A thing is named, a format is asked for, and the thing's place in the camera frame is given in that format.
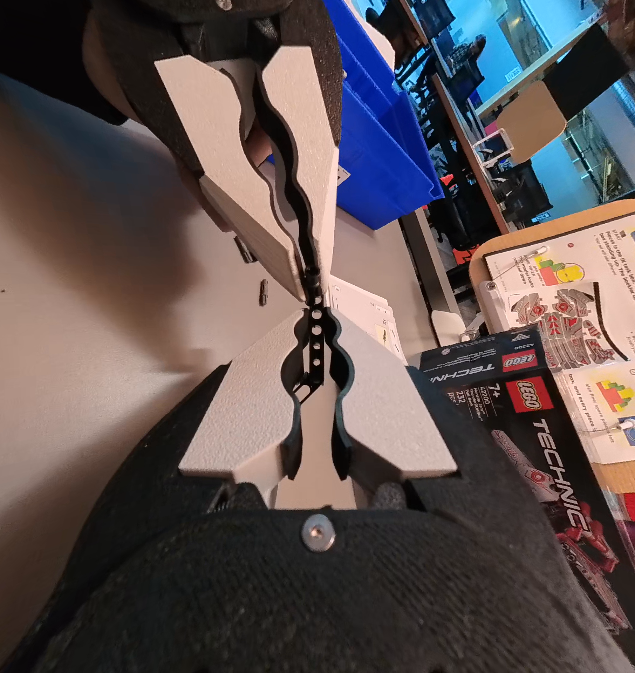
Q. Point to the open instruction booklet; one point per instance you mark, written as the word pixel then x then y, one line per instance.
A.
pixel 359 305

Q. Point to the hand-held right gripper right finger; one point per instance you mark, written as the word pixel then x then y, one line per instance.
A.
pixel 396 420

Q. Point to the beige and black chair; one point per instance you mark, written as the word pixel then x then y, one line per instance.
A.
pixel 533 121

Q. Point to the black toy pin connector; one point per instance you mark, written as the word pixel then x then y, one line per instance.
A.
pixel 313 281

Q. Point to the grey red sticker sheet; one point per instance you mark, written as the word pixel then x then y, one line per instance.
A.
pixel 564 326

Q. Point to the brown edged table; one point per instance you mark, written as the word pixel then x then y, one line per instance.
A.
pixel 470 157

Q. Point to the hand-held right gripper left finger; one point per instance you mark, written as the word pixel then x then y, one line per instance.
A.
pixel 233 420

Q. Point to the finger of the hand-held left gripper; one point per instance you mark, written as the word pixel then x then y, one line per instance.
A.
pixel 307 131
pixel 212 136

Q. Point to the wooden board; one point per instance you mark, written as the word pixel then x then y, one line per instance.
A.
pixel 485 247

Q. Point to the person's left hand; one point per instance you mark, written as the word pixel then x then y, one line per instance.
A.
pixel 104 73

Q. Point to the black toy beam with holes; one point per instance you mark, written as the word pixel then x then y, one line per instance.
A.
pixel 316 344

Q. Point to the blue plastic bin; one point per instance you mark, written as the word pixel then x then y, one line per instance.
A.
pixel 386 157

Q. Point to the grey desk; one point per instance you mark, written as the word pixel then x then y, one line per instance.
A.
pixel 86 263

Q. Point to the printed instruction sheet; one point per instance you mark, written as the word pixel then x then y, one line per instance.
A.
pixel 585 252

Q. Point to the black toy set box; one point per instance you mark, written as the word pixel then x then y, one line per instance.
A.
pixel 506 447

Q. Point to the orange object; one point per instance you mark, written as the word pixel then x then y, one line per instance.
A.
pixel 463 255

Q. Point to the small black toy pin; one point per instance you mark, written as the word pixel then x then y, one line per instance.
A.
pixel 263 292

